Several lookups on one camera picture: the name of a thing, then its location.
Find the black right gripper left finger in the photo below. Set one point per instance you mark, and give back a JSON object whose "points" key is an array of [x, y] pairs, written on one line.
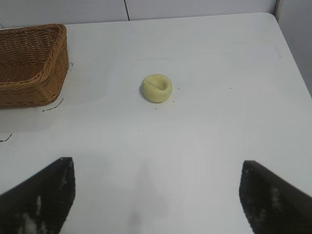
{"points": [[31, 204]]}

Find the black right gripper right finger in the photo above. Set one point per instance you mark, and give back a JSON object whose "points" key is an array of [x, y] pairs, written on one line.
{"points": [[278, 207]]}

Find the pale yellow round fruit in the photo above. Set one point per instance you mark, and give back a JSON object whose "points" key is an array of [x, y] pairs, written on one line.
{"points": [[156, 91]]}

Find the brown woven wicker basket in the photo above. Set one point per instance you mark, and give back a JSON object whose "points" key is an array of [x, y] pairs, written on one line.
{"points": [[29, 61]]}

